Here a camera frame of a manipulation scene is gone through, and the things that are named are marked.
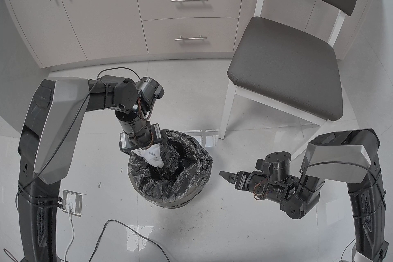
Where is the clear printed wrapper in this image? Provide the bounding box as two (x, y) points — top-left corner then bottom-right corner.
(131, 144), (165, 168)

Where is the black plastic bag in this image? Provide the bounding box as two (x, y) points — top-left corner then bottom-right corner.
(127, 129), (213, 209)

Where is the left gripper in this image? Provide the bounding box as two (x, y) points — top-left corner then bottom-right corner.
(119, 120), (168, 155)

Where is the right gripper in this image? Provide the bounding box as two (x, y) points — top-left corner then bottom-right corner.
(219, 171), (262, 194)

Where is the dark grey white-legged chair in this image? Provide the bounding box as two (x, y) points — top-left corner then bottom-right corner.
(219, 0), (360, 163)

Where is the white cable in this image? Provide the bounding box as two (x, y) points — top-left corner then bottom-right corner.
(63, 206), (76, 262)

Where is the beige cabinet with drawers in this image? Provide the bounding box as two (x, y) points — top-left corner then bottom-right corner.
(0, 0), (383, 72)

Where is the black cable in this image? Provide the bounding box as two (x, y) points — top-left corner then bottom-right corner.
(340, 239), (357, 262)
(17, 67), (143, 194)
(87, 219), (171, 262)

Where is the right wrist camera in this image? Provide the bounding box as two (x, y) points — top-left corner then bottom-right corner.
(255, 158), (271, 175)

